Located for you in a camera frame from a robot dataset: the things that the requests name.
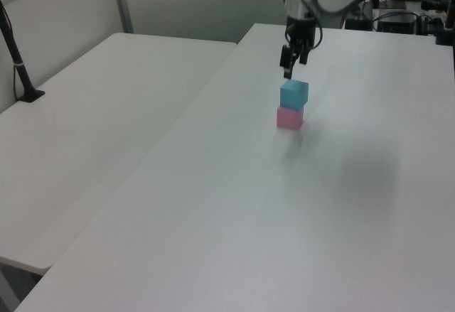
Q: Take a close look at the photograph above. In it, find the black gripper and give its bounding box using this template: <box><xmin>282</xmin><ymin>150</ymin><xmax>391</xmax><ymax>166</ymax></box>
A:
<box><xmin>279</xmin><ymin>15</ymin><xmax>318</xmax><ymax>80</ymax></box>

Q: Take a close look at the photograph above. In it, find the blue cube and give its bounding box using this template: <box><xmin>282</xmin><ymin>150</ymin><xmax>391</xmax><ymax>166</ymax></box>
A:
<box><xmin>279</xmin><ymin>79</ymin><xmax>310</xmax><ymax>111</ymax></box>

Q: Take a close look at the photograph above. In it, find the pink cube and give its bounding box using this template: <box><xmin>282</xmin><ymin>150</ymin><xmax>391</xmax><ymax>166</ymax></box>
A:
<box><xmin>276</xmin><ymin>105</ymin><xmax>305</xmax><ymax>130</ymax></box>

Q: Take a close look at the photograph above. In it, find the small black box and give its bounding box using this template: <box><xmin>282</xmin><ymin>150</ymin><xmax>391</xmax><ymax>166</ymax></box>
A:
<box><xmin>346</xmin><ymin>16</ymin><xmax>371</xmax><ymax>31</ymax></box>

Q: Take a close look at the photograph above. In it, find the black electronics device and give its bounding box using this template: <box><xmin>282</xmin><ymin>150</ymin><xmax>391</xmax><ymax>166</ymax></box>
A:
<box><xmin>376</xmin><ymin>12</ymin><xmax>417</xmax><ymax>35</ymax></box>

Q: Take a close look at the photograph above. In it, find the black table clamp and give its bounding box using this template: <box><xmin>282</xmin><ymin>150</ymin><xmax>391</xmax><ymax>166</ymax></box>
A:
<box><xmin>434</xmin><ymin>23</ymin><xmax>455</xmax><ymax>46</ymax></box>

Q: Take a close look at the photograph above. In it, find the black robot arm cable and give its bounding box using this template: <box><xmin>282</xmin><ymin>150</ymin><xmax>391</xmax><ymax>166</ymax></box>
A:
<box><xmin>299</xmin><ymin>0</ymin><xmax>325</xmax><ymax>50</ymax></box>

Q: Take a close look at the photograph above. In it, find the black camera stand pole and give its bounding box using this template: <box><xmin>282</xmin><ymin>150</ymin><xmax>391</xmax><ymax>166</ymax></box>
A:
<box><xmin>0</xmin><ymin>0</ymin><xmax>46</xmax><ymax>104</ymax></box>

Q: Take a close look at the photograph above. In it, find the thin black stand cable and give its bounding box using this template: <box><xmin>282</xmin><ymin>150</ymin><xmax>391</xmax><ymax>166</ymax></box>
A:
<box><xmin>11</xmin><ymin>63</ymin><xmax>21</xmax><ymax>100</ymax></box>

